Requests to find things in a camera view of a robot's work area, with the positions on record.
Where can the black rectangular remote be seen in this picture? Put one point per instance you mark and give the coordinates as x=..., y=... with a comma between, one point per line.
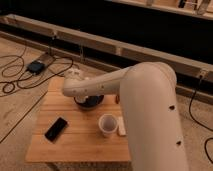
x=55, y=129

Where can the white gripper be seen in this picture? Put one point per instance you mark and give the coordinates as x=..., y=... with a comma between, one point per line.
x=81, y=99

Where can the white plastic bottle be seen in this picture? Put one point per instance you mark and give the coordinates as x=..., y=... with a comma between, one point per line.
x=74, y=74

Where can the red small object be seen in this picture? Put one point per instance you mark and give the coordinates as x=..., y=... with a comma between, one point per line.
x=117, y=99

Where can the wooden table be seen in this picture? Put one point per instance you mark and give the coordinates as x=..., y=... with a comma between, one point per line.
x=81, y=140

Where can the dark ceramic bowl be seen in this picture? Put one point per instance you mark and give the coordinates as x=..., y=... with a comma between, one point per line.
x=92, y=101

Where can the long wooden beam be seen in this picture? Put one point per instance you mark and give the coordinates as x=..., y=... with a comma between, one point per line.
x=180, y=64

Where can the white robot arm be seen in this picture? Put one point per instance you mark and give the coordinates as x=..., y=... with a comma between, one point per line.
x=149, y=106

